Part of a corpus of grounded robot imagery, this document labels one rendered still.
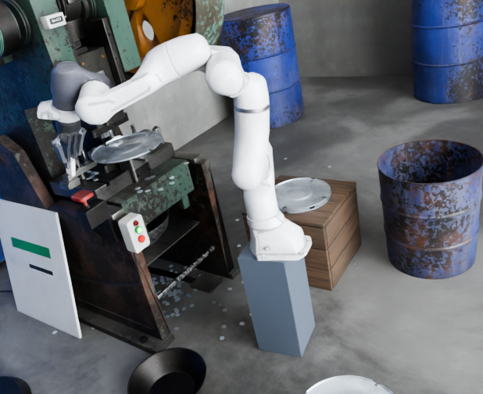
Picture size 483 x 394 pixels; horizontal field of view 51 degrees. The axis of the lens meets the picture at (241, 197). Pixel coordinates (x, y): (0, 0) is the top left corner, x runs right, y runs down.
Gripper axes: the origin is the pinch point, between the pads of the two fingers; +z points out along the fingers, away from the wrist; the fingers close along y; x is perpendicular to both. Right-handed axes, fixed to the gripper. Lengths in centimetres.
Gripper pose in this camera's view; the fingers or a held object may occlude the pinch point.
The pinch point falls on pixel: (70, 166)
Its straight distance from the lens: 182.1
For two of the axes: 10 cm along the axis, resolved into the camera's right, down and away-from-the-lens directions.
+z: -1.8, 7.2, 6.6
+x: -8.0, -5.0, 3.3
